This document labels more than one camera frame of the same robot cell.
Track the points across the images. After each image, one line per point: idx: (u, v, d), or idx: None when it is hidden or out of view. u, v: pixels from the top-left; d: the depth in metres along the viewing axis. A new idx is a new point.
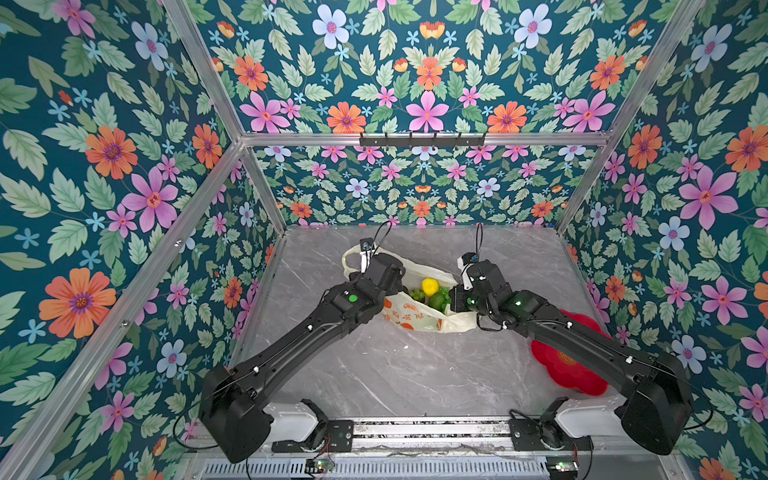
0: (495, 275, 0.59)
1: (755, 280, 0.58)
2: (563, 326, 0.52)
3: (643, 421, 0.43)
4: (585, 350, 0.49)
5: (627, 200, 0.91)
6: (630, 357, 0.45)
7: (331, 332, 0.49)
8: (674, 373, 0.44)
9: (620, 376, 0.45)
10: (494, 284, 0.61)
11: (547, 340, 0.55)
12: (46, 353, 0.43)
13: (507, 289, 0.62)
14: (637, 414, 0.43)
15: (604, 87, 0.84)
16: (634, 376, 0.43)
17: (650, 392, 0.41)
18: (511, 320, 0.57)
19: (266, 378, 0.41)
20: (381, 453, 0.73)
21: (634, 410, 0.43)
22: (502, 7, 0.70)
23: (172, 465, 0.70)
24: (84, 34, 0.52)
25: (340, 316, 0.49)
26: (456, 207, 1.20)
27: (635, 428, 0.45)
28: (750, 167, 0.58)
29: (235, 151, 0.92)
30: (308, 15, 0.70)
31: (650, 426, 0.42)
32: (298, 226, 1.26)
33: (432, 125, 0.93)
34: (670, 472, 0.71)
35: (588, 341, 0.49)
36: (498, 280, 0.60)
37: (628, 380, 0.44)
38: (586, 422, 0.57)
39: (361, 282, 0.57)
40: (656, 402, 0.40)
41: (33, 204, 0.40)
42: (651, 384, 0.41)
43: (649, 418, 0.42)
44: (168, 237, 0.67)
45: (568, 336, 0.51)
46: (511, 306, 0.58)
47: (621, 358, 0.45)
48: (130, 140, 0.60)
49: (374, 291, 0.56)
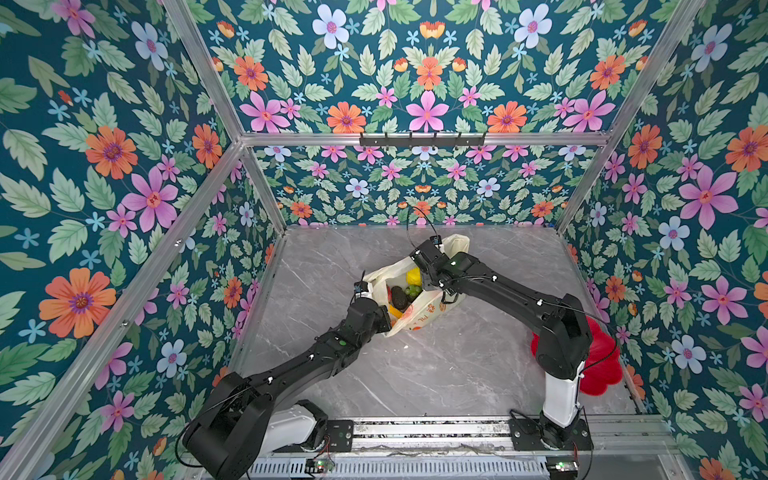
0: (430, 247, 0.68)
1: (755, 280, 0.58)
2: (489, 280, 0.58)
3: (550, 352, 0.50)
4: (508, 299, 0.55)
5: (627, 200, 0.91)
6: (541, 299, 0.52)
7: (322, 370, 0.57)
8: (574, 308, 0.50)
9: (532, 316, 0.52)
10: (430, 254, 0.68)
11: (477, 293, 0.61)
12: (46, 353, 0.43)
13: (443, 254, 0.69)
14: (547, 347, 0.50)
15: (604, 87, 0.84)
16: (541, 313, 0.50)
17: (554, 326, 0.48)
18: (447, 279, 0.62)
19: (280, 387, 0.47)
20: (381, 453, 0.73)
21: (544, 343, 0.50)
22: (502, 7, 0.70)
23: (172, 465, 0.70)
24: (84, 33, 0.52)
25: (333, 353, 0.58)
26: (456, 207, 1.20)
27: (545, 359, 0.53)
28: (750, 167, 0.58)
29: (235, 151, 0.92)
30: (308, 15, 0.70)
31: (557, 358, 0.50)
32: (298, 226, 1.26)
33: (432, 125, 0.93)
34: (670, 472, 0.71)
35: (510, 290, 0.55)
36: (433, 249, 0.68)
37: (538, 318, 0.50)
38: (557, 403, 0.61)
39: (344, 332, 0.66)
40: (558, 335, 0.47)
41: (33, 204, 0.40)
42: (555, 321, 0.48)
43: (552, 347, 0.49)
44: (168, 237, 0.67)
45: (492, 287, 0.57)
46: (447, 267, 0.63)
47: (533, 302, 0.52)
48: (130, 140, 0.60)
49: (357, 336, 0.65)
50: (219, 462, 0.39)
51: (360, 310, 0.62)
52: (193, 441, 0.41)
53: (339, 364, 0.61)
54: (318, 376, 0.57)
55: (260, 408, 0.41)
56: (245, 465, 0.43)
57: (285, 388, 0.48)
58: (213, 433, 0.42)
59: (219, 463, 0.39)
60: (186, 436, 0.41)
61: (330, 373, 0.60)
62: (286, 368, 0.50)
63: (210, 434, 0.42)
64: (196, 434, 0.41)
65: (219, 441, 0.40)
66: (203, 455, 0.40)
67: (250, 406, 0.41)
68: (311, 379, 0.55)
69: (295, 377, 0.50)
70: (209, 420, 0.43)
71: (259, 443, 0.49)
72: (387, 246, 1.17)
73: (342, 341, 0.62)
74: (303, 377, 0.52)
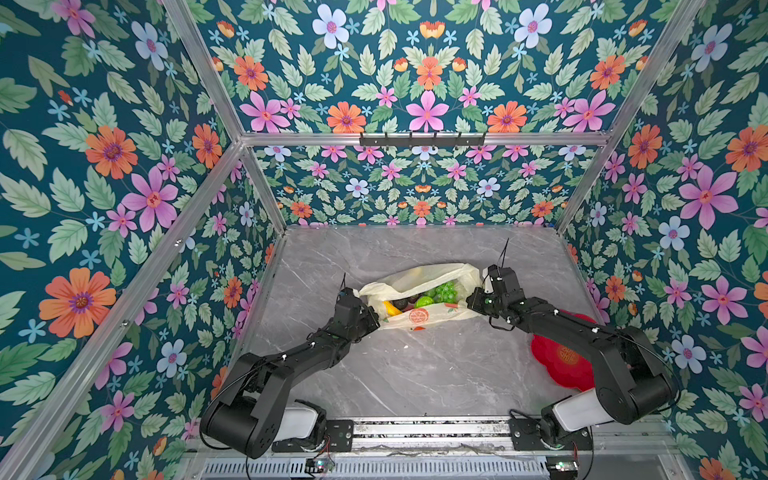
0: (512, 278, 0.71)
1: (755, 280, 0.58)
2: (549, 313, 0.62)
3: (607, 384, 0.47)
4: (562, 328, 0.57)
5: (627, 200, 0.91)
6: (597, 328, 0.52)
7: (321, 359, 0.60)
8: (636, 342, 0.49)
9: (583, 340, 0.52)
10: (509, 285, 0.71)
11: (539, 330, 0.63)
12: (46, 353, 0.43)
13: (520, 292, 0.72)
14: (603, 378, 0.47)
15: (604, 87, 0.84)
16: (594, 339, 0.50)
17: (606, 349, 0.46)
18: (516, 318, 0.68)
19: (295, 363, 0.50)
20: (380, 453, 0.73)
21: (600, 374, 0.47)
22: (501, 7, 0.70)
23: (172, 465, 0.70)
24: (84, 33, 0.52)
25: (331, 343, 0.62)
26: (456, 207, 1.20)
27: (606, 393, 0.47)
28: (750, 167, 0.58)
29: (235, 151, 0.92)
30: (308, 15, 0.70)
31: (615, 390, 0.45)
32: (298, 226, 1.26)
33: (432, 125, 0.93)
34: (670, 472, 0.71)
35: (568, 320, 0.57)
36: (514, 283, 0.72)
37: (588, 341, 0.50)
38: (576, 408, 0.59)
39: (335, 327, 0.70)
40: (609, 358, 0.45)
41: (33, 204, 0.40)
42: (609, 345, 0.47)
43: (606, 375, 0.46)
44: (168, 237, 0.67)
45: (553, 318, 0.60)
46: (518, 306, 0.68)
47: (588, 329, 0.53)
48: (130, 140, 0.60)
49: (346, 330, 0.70)
50: (246, 436, 0.40)
51: (347, 304, 0.68)
52: (216, 422, 0.41)
53: (336, 356, 0.66)
54: (318, 366, 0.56)
55: (283, 377, 0.44)
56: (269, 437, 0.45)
57: (299, 364, 0.52)
58: (235, 412, 0.43)
59: (247, 438, 0.40)
60: (206, 420, 0.42)
61: (327, 366, 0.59)
62: (294, 351, 0.53)
63: (231, 412, 0.42)
64: (217, 414, 0.42)
65: (243, 415, 0.42)
66: (227, 434, 0.41)
67: (273, 375, 0.44)
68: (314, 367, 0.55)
69: (305, 356, 0.54)
70: (230, 400, 0.44)
71: (280, 416, 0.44)
72: (387, 246, 1.17)
73: (333, 336, 0.65)
74: (312, 358, 0.56)
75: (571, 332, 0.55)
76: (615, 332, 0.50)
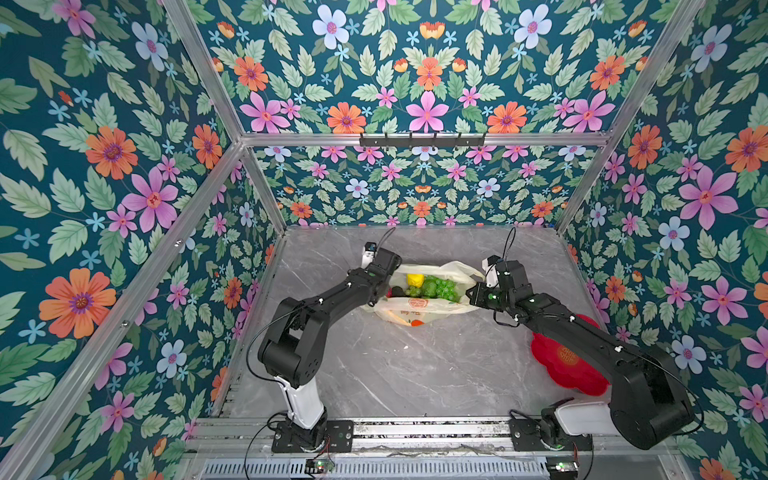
0: (519, 273, 0.66)
1: (755, 280, 0.58)
2: (565, 320, 0.57)
3: (623, 407, 0.45)
4: (580, 339, 0.53)
5: (627, 200, 0.91)
6: (620, 346, 0.48)
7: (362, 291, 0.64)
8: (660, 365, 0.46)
9: (605, 361, 0.48)
10: (517, 280, 0.67)
11: (550, 332, 0.60)
12: (46, 353, 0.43)
13: (528, 288, 0.68)
14: (621, 400, 0.45)
15: (604, 87, 0.84)
16: (617, 361, 0.46)
17: (630, 374, 0.43)
18: (524, 315, 0.63)
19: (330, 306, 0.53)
20: (380, 453, 0.73)
21: (619, 397, 0.45)
22: (502, 7, 0.70)
23: (172, 464, 0.70)
24: (84, 34, 0.52)
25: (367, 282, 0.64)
26: (456, 207, 1.20)
27: (621, 417, 0.46)
28: (750, 167, 0.58)
29: (235, 151, 0.92)
30: (308, 15, 0.70)
31: (633, 415, 0.43)
32: (298, 226, 1.26)
33: (432, 125, 0.93)
34: (669, 472, 0.71)
35: (586, 332, 0.53)
36: (522, 278, 0.67)
37: (612, 364, 0.47)
38: (581, 416, 0.58)
39: (373, 267, 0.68)
40: (633, 384, 0.42)
41: (33, 204, 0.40)
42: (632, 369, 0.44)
43: (626, 399, 0.44)
44: (168, 237, 0.67)
45: (568, 327, 0.55)
46: (526, 303, 0.64)
47: (611, 347, 0.49)
48: (130, 140, 0.60)
49: (384, 271, 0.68)
50: (294, 367, 0.46)
51: (388, 252, 0.74)
52: (270, 354, 0.48)
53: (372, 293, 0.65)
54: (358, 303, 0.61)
55: (320, 321, 0.48)
56: (312, 369, 0.51)
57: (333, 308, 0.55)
58: (281, 347, 0.48)
59: (295, 369, 0.46)
60: (260, 352, 0.48)
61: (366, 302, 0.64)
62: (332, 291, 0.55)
63: (281, 348, 0.48)
64: (269, 348, 0.48)
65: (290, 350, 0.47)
66: (277, 364, 0.47)
67: (310, 321, 0.47)
68: (353, 303, 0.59)
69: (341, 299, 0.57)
70: (277, 336, 0.50)
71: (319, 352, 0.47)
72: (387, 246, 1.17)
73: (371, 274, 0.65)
74: (349, 298, 0.60)
75: (590, 348, 0.51)
76: (639, 352, 0.47)
